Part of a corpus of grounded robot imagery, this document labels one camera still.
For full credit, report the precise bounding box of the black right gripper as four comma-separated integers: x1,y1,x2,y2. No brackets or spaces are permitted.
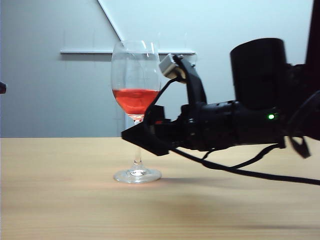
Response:
121,100,238,157

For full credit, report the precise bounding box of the red liquid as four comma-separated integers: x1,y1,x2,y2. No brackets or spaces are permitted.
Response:
112,87,160,115

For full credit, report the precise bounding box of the clear stemmed wine glass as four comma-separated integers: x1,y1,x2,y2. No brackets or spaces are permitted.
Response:
110,39,162,185

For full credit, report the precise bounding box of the thin black camera cable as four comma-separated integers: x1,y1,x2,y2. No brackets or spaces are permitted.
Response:
143,77,181,151

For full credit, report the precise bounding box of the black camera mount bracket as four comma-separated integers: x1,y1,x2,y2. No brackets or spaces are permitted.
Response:
178,54,208,106

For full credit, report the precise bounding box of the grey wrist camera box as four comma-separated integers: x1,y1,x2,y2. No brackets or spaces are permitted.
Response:
158,53,187,84

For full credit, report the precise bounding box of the white horizontal wall rail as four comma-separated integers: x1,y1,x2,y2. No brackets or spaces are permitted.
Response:
59,49,197,56

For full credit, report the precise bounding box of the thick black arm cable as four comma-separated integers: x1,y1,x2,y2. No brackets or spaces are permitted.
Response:
171,142,320,186

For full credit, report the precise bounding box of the white diagonal wall rail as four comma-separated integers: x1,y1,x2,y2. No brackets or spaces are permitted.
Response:
97,0,125,42

